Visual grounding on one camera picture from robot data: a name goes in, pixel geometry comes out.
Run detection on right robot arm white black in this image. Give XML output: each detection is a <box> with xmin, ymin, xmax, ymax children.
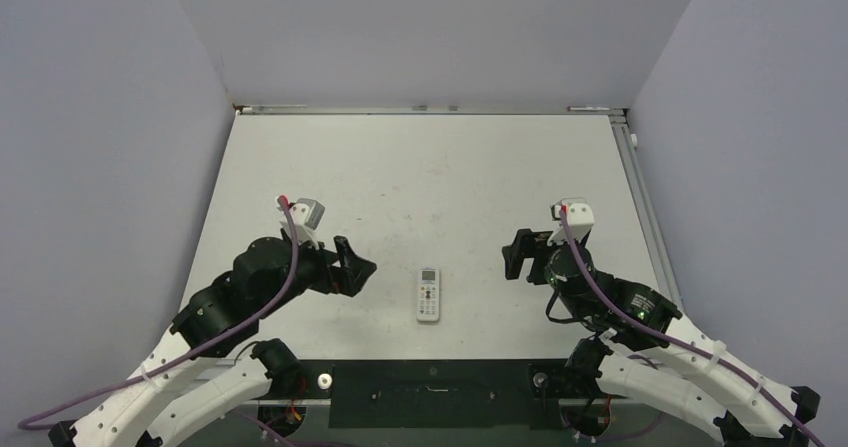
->
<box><xmin>501</xmin><ymin>229</ymin><xmax>822</xmax><ymax>446</ymax></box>

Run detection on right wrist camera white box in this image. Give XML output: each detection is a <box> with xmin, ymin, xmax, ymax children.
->
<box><xmin>547</xmin><ymin>197</ymin><xmax>595</xmax><ymax>246</ymax></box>

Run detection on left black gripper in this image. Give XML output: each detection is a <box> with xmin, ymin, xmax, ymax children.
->
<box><xmin>256</xmin><ymin>229</ymin><xmax>375</xmax><ymax>318</ymax></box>

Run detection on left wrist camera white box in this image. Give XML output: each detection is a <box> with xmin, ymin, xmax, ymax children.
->
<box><xmin>276</xmin><ymin>195</ymin><xmax>325</xmax><ymax>249</ymax></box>

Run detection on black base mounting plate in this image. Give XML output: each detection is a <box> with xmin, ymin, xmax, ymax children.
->
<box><xmin>258</xmin><ymin>359</ymin><xmax>631</xmax><ymax>432</ymax></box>

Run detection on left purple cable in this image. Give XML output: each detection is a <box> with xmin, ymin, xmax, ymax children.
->
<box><xmin>17</xmin><ymin>195</ymin><xmax>301</xmax><ymax>431</ymax></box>

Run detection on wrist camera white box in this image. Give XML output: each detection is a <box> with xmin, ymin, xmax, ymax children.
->
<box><xmin>276</xmin><ymin>195</ymin><xmax>325</xmax><ymax>249</ymax></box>
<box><xmin>547</xmin><ymin>197</ymin><xmax>595</xmax><ymax>246</ymax></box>

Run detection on beige remote control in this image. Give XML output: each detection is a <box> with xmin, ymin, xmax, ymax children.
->
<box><xmin>415</xmin><ymin>268</ymin><xmax>441</xmax><ymax>323</ymax></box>

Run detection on aluminium frame rail right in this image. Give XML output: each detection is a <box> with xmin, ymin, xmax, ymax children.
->
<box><xmin>609</xmin><ymin>114</ymin><xmax>683</xmax><ymax>307</ymax></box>

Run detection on aluminium frame rail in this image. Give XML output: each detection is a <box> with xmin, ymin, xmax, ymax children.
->
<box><xmin>609</xmin><ymin>114</ymin><xmax>683</xmax><ymax>307</ymax></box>
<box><xmin>234</xmin><ymin>104</ymin><xmax>627</xmax><ymax>117</ymax></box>

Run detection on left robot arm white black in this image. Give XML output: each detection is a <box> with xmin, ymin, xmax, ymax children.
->
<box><xmin>48</xmin><ymin>235</ymin><xmax>377</xmax><ymax>446</ymax></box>

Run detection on aluminium frame rail back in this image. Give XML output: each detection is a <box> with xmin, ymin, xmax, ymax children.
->
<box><xmin>234</xmin><ymin>104</ymin><xmax>627</xmax><ymax>117</ymax></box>

